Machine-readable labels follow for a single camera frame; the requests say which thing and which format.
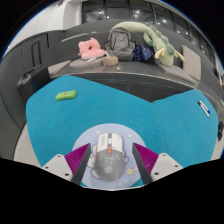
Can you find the grey backpack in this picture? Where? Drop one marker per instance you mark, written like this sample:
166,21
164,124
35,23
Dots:
120,43

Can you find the dark blue patterned bag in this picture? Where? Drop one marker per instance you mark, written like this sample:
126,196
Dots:
143,53

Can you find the beige upright cushion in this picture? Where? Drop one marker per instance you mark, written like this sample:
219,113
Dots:
191,62

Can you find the green dragon plush toy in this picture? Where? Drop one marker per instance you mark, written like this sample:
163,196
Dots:
161,41

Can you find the grey round seat cushion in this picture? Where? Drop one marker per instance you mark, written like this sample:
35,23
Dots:
83,63

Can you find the black suitcase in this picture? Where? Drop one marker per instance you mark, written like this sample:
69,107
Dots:
32,83

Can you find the grey white computer mouse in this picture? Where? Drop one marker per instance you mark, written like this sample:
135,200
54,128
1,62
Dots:
109,160

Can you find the small green eraser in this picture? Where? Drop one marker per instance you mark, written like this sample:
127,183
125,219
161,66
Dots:
65,95

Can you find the white marker with blue cap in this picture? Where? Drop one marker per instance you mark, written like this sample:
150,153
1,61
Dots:
206,108

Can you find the round light blue mouse pad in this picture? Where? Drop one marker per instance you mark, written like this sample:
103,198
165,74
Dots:
131,133

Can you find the pink plush cushion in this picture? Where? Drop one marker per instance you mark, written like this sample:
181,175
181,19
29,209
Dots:
90,50

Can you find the tan round woven pouch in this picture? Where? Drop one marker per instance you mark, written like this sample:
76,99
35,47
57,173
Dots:
110,60

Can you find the black bag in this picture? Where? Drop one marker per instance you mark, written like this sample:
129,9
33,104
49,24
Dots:
220,130

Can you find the grey flat seat cushion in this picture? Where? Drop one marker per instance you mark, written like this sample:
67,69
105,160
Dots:
59,67
176,71

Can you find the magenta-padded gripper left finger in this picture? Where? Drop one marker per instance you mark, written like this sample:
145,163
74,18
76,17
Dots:
77,159

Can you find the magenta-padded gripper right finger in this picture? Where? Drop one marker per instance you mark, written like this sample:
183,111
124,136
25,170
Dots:
146,159

